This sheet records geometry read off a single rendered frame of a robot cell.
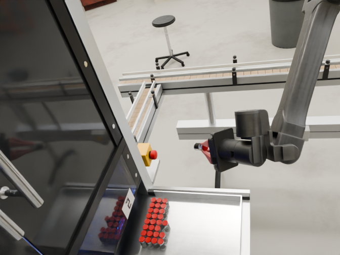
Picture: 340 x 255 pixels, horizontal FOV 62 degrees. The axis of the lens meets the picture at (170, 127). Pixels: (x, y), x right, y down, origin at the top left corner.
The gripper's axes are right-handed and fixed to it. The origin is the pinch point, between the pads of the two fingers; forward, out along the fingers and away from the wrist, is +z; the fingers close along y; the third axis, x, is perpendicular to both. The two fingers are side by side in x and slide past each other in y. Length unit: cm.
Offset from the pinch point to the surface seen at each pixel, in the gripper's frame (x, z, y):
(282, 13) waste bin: 251, 154, -77
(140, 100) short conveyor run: 22, 84, -14
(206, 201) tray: 12.3, 21.7, 26.6
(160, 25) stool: 140, 240, -95
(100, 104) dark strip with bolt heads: -21.0, 17.6, -16.9
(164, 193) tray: 1.0, 33.5, 22.3
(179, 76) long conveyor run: 48, 78, -24
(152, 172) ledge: 4, 47, 17
